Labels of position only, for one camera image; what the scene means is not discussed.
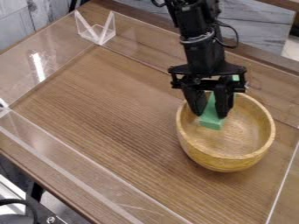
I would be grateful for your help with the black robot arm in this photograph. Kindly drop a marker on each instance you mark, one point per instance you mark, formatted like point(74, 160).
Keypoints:
point(194, 17)

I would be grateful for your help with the green rectangular block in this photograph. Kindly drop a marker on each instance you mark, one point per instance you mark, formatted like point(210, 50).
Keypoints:
point(210, 119)

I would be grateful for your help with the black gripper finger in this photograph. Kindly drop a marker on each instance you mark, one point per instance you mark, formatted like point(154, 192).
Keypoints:
point(197, 99)
point(224, 100)

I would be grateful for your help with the brown wooden bowl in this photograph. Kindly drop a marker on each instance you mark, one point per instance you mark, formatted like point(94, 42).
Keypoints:
point(236, 147)

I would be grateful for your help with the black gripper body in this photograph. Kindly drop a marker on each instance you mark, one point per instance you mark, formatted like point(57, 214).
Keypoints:
point(207, 71)

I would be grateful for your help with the clear acrylic corner bracket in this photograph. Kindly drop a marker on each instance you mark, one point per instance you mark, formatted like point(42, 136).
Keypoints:
point(99, 34)

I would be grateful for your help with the black table leg bracket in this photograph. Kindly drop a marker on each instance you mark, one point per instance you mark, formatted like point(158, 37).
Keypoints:
point(46, 216)

